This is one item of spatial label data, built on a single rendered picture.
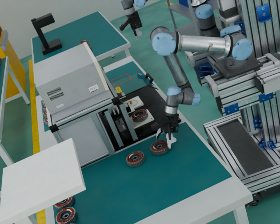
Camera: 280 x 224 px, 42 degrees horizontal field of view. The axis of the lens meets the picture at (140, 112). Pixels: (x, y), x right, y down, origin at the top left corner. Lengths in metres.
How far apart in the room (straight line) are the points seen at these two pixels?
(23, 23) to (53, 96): 5.46
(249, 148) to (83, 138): 1.30
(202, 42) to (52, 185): 1.05
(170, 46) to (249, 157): 1.24
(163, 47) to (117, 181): 0.80
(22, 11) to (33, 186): 6.18
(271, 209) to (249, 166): 0.33
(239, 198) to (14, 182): 1.03
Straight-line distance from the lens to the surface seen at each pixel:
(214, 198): 1.84
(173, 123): 2.15
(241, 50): 2.02
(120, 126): 2.45
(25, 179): 1.67
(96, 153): 2.32
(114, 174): 2.18
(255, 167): 2.73
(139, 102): 2.69
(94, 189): 2.15
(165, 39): 1.90
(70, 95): 2.24
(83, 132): 2.22
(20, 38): 7.70
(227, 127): 3.14
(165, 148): 2.15
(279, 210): 2.73
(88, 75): 2.21
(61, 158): 1.67
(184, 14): 4.94
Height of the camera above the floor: 2.08
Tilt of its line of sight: 30 degrees down
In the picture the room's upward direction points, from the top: 21 degrees counter-clockwise
